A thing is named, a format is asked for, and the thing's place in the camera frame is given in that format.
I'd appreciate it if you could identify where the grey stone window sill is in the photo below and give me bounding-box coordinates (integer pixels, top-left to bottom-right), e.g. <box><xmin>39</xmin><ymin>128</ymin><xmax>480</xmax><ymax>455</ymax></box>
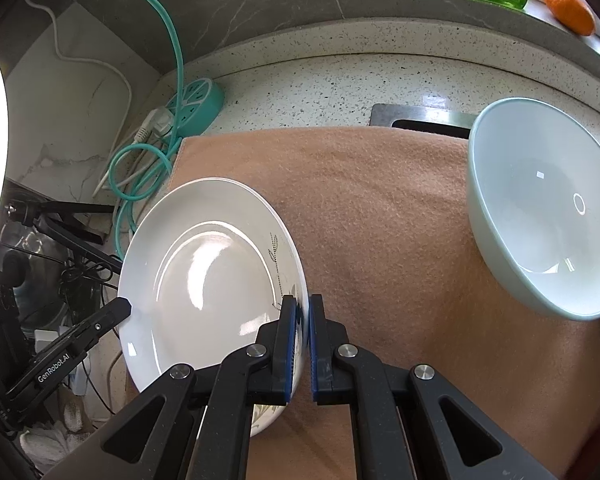
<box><xmin>330</xmin><ymin>0</ymin><xmax>600</xmax><ymax>68</ymax></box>

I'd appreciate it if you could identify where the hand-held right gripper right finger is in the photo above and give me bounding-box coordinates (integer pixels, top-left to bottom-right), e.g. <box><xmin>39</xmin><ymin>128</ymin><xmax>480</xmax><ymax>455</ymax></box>
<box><xmin>307</xmin><ymin>294</ymin><xmax>561</xmax><ymax>480</ymax></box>

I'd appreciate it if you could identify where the white plug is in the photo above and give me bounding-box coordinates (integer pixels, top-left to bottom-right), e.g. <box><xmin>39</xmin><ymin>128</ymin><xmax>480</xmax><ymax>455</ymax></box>
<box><xmin>135</xmin><ymin>107</ymin><xmax>176</xmax><ymax>143</ymax></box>

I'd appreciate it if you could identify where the teal power cable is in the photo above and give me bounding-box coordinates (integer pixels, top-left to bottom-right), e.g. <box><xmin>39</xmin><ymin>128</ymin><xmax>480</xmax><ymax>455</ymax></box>
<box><xmin>87</xmin><ymin>0</ymin><xmax>191</xmax><ymax>261</ymax></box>

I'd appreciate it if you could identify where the teal power strip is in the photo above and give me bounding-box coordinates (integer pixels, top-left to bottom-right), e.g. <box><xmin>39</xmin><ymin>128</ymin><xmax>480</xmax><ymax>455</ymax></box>
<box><xmin>165</xmin><ymin>77</ymin><xmax>226</xmax><ymax>138</ymax></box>

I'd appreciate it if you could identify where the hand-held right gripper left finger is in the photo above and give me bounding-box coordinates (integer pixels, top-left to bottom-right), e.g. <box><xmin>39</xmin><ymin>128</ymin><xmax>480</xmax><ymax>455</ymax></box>
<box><xmin>82</xmin><ymin>296</ymin><xmax>301</xmax><ymax>480</ymax></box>

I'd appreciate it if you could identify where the pink towel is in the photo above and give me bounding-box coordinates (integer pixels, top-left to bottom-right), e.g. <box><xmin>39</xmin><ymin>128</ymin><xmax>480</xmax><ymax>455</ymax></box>
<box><xmin>125</xmin><ymin>125</ymin><xmax>600</xmax><ymax>480</ymax></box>

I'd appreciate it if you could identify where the white power adapter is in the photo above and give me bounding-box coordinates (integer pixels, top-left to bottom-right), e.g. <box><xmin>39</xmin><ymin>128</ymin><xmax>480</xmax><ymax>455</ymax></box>
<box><xmin>35</xmin><ymin>329</ymin><xmax>63</xmax><ymax>351</ymax></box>

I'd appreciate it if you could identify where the white cable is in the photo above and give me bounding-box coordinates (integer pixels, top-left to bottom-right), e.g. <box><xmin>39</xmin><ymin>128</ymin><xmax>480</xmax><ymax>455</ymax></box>
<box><xmin>24</xmin><ymin>0</ymin><xmax>133</xmax><ymax>196</ymax></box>

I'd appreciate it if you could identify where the white plate with grass print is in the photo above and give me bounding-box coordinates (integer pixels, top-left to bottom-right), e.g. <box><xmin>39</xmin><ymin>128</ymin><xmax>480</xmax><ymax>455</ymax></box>
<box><xmin>116</xmin><ymin>177</ymin><xmax>311</xmax><ymax>438</ymax></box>

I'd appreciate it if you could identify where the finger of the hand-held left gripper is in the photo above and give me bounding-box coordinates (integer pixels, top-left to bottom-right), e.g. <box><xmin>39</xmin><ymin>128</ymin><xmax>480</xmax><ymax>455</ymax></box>
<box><xmin>60</xmin><ymin>298</ymin><xmax>132</xmax><ymax>348</ymax></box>

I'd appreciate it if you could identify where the orange mandarin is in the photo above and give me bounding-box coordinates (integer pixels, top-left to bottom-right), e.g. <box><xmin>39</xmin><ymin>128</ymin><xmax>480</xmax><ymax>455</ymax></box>
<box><xmin>542</xmin><ymin>0</ymin><xmax>596</xmax><ymax>37</ymax></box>

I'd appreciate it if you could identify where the white cloth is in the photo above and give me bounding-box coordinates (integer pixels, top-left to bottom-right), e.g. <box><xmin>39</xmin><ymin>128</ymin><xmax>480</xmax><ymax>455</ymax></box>
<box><xmin>20</xmin><ymin>395</ymin><xmax>101</xmax><ymax>456</ymax></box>

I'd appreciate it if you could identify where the light blue ceramic bowl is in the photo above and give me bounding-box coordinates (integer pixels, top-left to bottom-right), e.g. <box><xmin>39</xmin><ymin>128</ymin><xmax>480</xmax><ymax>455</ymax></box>
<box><xmin>467</xmin><ymin>97</ymin><xmax>600</xmax><ymax>321</ymax></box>

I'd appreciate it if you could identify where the black device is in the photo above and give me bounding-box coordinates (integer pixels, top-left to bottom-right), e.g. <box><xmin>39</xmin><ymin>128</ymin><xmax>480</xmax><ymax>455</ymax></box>
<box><xmin>0</xmin><ymin>255</ymin><xmax>26</xmax><ymax>321</ymax></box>

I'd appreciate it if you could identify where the black tripod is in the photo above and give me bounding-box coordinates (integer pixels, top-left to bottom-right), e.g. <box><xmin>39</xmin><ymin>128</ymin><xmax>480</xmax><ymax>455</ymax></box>
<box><xmin>7</xmin><ymin>200</ymin><xmax>126</xmax><ymax>273</ymax></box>

